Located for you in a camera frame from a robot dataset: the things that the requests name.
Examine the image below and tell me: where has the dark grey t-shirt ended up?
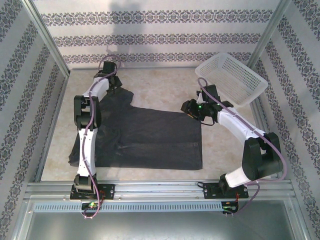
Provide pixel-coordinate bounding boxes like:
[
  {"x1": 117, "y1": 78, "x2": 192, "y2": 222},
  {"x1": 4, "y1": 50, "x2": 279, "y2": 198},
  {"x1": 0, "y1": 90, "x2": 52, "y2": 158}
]
[{"x1": 67, "y1": 86, "x2": 204, "y2": 172}]

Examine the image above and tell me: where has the white plastic mesh basket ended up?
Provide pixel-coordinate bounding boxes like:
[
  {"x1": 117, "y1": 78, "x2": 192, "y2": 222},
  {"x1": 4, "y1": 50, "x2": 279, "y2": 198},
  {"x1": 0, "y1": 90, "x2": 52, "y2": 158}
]
[{"x1": 194, "y1": 52, "x2": 269, "y2": 109}]

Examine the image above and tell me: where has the right controller board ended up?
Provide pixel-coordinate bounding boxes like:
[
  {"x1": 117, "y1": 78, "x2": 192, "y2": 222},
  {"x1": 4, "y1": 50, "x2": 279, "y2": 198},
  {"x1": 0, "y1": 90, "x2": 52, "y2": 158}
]
[{"x1": 221, "y1": 201, "x2": 240, "y2": 214}]

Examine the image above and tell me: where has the controller board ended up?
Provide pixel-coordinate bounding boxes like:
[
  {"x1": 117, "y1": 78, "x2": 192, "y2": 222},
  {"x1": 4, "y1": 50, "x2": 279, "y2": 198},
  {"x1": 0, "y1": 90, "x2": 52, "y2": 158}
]
[
  {"x1": 81, "y1": 202, "x2": 104, "y2": 211},
  {"x1": 221, "y1": 201, "x2": 240, "y2": 214}
]

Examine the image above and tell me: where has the left controller board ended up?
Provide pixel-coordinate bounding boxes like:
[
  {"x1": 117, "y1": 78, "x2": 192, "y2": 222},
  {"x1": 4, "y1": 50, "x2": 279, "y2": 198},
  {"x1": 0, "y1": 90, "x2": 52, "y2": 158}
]
[{"x1": 81, "y1": 202, "x2": 104, "y2": 211}]

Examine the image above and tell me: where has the aluminium frame post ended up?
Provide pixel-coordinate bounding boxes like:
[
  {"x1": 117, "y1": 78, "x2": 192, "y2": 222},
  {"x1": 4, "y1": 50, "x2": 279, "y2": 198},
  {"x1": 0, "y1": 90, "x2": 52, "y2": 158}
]
[
  {"x1": 24, "y1": 0, "x2": 71, "y2": 79},
  {"x1": 245, "y1": 0, "x2": 294, "y2": 72}
]

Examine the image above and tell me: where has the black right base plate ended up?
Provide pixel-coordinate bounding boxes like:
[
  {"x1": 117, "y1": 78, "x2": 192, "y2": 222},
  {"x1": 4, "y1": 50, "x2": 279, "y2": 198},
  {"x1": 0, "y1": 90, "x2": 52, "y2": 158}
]
[{"x1": 203, "y1": 182, "x2": 250, "y2": 200}]

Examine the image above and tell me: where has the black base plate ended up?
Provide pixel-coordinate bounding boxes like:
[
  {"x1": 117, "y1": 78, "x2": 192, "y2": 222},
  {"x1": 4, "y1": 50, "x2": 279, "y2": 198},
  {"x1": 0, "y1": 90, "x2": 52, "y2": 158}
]
[
  {"x1": 203, "y1": 182, "x2": 250, "y2": 200},
  {"x1": 69, "y1": 183, "x2": 116, "y2": 201}
]

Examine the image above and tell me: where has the aluminium mounting rail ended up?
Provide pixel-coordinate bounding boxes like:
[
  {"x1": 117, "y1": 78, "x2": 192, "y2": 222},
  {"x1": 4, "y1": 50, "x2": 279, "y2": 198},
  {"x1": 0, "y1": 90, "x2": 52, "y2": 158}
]
[{"x1": 23, "y1": 181, "x2": 294, "y2": 201}]

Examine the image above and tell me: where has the slotted grey cable duct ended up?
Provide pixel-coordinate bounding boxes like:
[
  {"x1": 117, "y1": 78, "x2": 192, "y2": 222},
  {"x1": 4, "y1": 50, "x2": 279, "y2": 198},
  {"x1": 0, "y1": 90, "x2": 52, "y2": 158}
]
[{"x1": 33, "y1": 201, "x2": 224, "y2": 213}]

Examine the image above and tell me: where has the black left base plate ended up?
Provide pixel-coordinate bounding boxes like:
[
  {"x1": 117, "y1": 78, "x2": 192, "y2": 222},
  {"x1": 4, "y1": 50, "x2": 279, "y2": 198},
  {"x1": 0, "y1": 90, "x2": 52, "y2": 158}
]
[{"x1": 69, "y1": 183, "x2": 116, "y2": 201}]

